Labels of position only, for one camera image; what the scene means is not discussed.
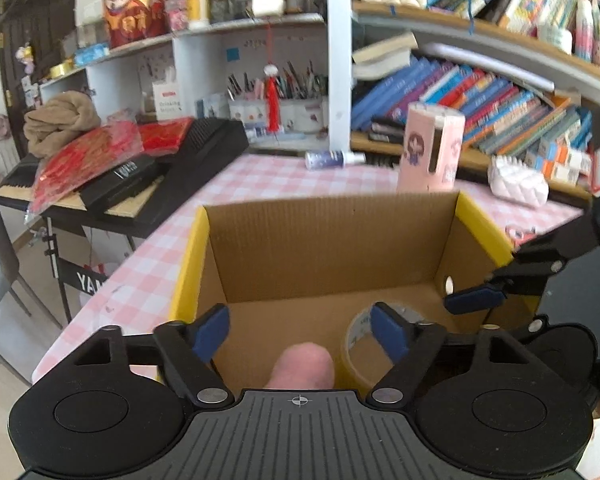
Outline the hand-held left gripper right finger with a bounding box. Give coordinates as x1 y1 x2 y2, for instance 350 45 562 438
366 302 526 408

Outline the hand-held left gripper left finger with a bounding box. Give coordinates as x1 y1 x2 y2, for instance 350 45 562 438
75 304 233 408

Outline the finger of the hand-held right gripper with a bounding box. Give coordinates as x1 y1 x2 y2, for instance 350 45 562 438
511 219 600 272
444 269 556 314

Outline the yellow cardboard box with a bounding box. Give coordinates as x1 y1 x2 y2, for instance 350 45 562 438
155 191 543 396

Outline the clear tape roll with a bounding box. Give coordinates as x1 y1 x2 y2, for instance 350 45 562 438
341 301 426 393

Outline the pile of small orange boxes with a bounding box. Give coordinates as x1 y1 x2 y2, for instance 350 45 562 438
537 135 593 186

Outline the white quilted pouch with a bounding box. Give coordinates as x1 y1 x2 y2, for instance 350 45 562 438
487 155 551 208

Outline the pink soft round object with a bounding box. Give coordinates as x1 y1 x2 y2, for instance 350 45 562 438
263 342 337 391

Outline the pink cartoon canister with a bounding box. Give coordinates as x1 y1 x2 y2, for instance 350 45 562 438
397 101 466 193

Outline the black keyboard stand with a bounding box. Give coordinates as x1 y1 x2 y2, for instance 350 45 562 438
40 215 111 326

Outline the row of blue books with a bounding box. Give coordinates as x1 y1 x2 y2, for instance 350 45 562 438
351 55 593 158

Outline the white round jar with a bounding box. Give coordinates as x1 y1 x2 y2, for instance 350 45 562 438
537 22 573 56

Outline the small spray bottle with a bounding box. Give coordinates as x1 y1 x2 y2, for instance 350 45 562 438
305 149 367 171

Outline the black electronic keyboard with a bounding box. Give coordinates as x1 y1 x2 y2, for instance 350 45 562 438
0 117 251 226

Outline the small red plastic packet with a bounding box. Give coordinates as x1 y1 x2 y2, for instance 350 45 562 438
139 117 196 151

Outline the large red plastic packet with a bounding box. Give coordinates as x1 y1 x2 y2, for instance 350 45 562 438
24 122 146 223

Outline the white pen holder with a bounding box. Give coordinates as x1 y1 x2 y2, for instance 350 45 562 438
228 100 270 133
280 99 328 133

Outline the grey chair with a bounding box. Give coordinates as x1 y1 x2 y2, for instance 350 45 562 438
0 162 63 376

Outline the red tassel ornament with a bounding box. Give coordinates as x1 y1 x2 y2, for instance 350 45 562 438
262 20 282 133

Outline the thick paperback book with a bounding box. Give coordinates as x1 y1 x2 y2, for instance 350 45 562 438
352 32 418 81

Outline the beige folded towel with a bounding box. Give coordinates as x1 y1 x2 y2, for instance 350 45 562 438
22 91 101 158

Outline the bunch of pens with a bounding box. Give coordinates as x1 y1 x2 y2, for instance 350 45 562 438
227 60 328 101

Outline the white bookshelf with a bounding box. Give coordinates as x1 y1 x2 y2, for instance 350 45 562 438
40 0 600 201

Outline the blue packet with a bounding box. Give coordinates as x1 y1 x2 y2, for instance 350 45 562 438
75 45 110 66

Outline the pink packet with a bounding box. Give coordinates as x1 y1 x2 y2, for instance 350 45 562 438
166 0 188 33

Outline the white bottle yellow label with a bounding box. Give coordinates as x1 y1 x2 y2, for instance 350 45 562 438
185 0 211 30

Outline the red fortune god figure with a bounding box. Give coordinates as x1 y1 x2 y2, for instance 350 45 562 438
102 0 168 50

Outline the dark wooden door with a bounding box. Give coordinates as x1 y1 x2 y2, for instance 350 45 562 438
0 0 81 161

